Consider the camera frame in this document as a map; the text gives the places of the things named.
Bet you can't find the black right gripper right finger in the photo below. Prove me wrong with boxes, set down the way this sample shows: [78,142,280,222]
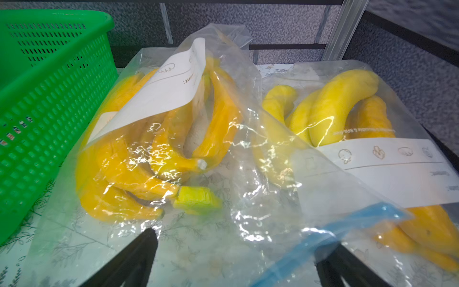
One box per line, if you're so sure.
[315,243,390,287]

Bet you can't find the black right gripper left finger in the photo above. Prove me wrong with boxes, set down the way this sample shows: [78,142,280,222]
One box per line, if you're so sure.
[81,228,158,287]

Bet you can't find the yellow banana bunch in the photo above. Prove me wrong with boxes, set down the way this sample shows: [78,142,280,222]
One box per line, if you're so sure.
[262,69,459,273]
[75,57,241,222]

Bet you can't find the clear zip-top bag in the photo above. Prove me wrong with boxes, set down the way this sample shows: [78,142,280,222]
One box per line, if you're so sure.
[19,24,408,287]
[261,61,459,287]

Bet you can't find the green plastic basket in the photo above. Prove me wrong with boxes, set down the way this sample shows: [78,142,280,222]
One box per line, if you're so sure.
[1,9,118,241]

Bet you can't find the aluminium frame post right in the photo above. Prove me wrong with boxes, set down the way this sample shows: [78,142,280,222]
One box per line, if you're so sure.
[321,0,369,61]

